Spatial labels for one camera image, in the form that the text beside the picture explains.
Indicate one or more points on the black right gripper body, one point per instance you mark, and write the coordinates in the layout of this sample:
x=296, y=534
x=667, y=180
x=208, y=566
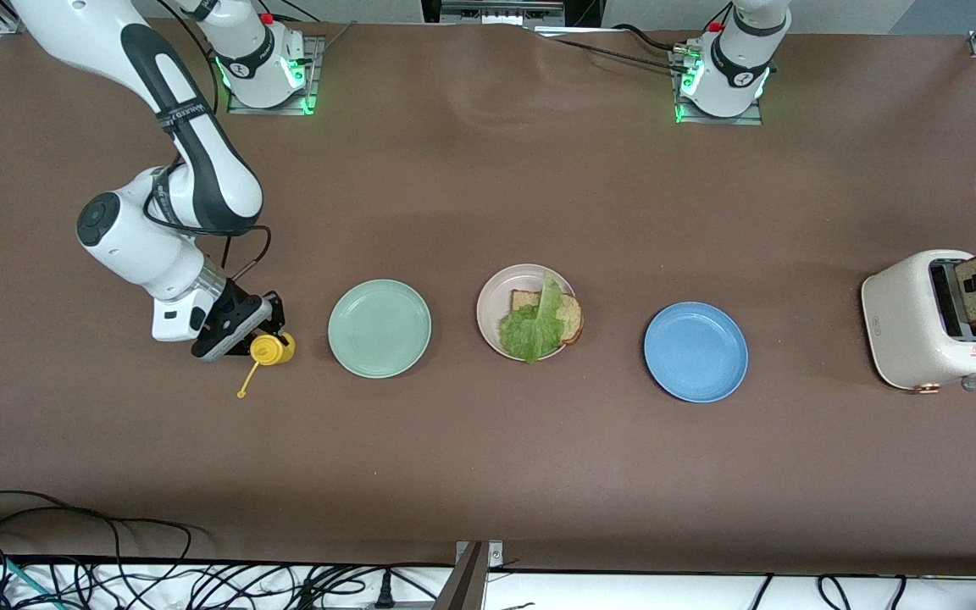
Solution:
x=233, y=298

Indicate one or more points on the yellow mustard squeeze bottle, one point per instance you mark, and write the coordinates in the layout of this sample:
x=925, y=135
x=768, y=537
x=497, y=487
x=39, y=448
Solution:
x=272, y=349

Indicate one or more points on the green lettuce leaf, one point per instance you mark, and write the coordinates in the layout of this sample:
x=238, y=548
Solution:
x=530, y=330

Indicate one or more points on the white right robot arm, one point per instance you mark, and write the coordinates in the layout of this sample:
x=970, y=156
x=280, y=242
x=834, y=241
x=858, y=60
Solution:
x=128, y=246

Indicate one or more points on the pale green plate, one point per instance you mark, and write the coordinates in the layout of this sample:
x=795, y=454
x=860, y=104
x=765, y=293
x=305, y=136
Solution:
x=379, y=329

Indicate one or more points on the beige plate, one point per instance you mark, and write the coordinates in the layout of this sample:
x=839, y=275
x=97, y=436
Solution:
x=492, y=296

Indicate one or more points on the blue plate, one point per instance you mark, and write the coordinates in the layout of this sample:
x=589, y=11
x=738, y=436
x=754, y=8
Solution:
x=695, y=352

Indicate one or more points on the cream white toaster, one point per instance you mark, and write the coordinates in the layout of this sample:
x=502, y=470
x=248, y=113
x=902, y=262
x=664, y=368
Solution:
x=903, y=330

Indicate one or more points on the black power plug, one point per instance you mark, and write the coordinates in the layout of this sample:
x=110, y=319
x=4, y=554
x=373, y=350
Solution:
x=384, y=593

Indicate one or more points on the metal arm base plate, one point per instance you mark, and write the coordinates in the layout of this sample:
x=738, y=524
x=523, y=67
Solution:
x=314, y=76
x=751, y=117

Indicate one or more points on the small metal corner bracket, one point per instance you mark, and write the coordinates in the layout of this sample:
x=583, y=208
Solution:
x=496, y=555

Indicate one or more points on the grey metal post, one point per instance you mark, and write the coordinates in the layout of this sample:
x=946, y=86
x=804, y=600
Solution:
x=467, y=585

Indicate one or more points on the black equipment frame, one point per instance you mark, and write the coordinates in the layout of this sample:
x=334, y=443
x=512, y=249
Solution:
x=505, y=10

